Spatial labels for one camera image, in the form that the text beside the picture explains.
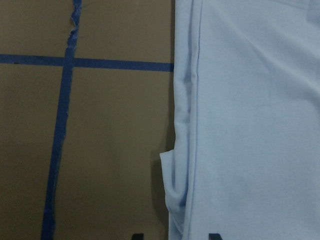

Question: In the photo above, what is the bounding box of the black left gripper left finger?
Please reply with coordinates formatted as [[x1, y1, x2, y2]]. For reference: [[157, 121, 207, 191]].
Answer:
[[131, 226, 144, 240]]

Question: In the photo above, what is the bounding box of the light blue t-shirt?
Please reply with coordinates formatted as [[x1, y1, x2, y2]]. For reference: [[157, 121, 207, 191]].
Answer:
[[160, 0, 320, 240]]

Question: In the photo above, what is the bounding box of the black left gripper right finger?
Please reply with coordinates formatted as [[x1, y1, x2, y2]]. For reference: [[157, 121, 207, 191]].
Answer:
[[208, 226, 223, 240]]

